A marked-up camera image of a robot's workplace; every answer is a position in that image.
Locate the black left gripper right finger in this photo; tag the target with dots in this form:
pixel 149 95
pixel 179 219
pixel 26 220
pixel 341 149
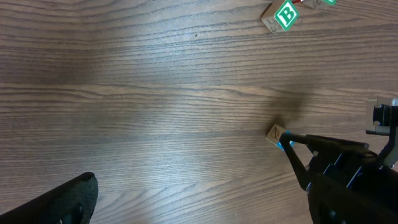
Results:
pixel 344 181

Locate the green letter wooden block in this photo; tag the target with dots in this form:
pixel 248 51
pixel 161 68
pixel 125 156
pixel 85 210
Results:
pixel 319 4

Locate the blue L wooden block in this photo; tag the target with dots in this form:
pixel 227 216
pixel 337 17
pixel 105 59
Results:
pixel 274 135

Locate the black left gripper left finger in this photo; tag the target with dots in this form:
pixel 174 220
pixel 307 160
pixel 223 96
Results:
pixel 72 202

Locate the green B wooden block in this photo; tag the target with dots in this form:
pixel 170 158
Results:
pixel 280 16

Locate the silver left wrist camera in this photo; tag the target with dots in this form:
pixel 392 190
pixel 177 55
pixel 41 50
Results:
pixel 381 119

